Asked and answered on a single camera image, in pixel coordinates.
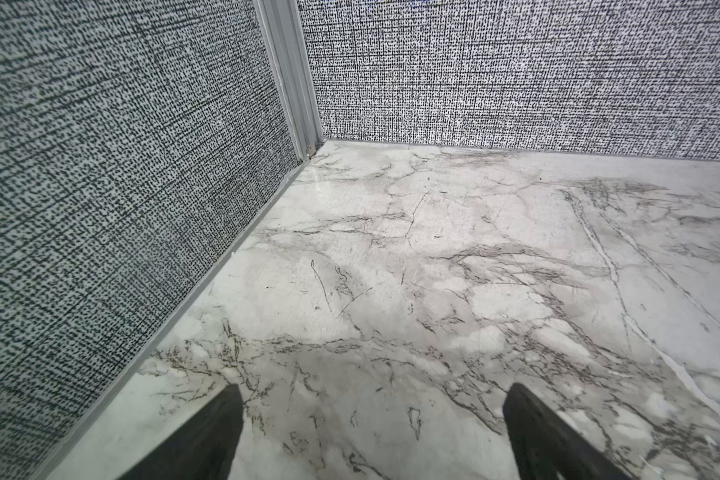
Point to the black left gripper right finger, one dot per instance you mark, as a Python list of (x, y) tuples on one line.
[(545, 446)]

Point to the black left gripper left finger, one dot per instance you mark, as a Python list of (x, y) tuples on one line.
[(203, 447)]

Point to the aluminium frame corner post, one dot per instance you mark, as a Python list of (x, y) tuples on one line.
[(284, 40)]

